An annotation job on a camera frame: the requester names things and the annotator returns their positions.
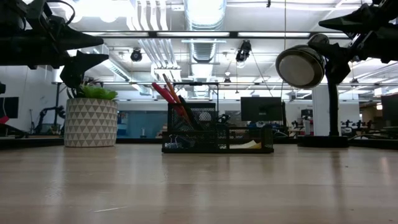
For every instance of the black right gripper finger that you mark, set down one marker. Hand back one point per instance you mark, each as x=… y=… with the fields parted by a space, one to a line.
x=354 y=18
x=339 y=59

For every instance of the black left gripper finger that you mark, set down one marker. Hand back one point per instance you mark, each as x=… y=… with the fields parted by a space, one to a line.
x=77 y=68
x=74 y=39

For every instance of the yellow pencil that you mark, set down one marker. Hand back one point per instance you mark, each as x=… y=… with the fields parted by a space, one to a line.
x=177 y=98
x=170 y=85

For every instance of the black binder clip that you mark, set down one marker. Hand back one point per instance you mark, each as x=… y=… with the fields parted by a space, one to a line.
x=174 y=143

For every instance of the yellow sticky note pad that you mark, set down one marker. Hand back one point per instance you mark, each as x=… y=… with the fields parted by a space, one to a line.
x=245 y=145

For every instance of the background black robot arm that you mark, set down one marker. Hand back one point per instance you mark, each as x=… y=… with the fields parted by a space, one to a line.
x=357 y=126
x=59 y=111

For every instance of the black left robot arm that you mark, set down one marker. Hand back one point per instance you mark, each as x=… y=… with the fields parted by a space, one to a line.
x=12 y=46

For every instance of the black mesh desk organizer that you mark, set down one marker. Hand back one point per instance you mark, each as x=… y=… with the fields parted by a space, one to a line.
x=192 y=143

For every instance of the black gooseneck desk lamp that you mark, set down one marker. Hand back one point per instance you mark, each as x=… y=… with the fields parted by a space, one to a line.
x=298 y=67

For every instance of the succulent in triangle-pattern pot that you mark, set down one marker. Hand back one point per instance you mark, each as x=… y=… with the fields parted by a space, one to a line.
x=90 y=124

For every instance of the black ceiling spotlight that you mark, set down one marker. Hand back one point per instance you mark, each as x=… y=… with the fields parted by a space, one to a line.
x=136 y=55

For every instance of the dark monitor screen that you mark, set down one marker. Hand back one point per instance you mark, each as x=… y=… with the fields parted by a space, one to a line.
x=390 y=109

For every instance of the black computer monitor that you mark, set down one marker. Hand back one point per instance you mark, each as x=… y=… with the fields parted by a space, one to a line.
x=261 y=109

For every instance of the dark wall screen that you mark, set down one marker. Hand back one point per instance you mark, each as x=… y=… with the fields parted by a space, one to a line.
x=9 y=107

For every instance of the black overhead frame beam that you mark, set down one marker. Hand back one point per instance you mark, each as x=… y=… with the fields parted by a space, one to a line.
x=152 y=34

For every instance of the black aluminium table frame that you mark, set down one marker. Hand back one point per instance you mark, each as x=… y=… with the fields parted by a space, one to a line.
x=31 y=142

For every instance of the hanging black ceiling camera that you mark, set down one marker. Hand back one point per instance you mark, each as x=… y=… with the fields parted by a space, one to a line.
x=244 y=51

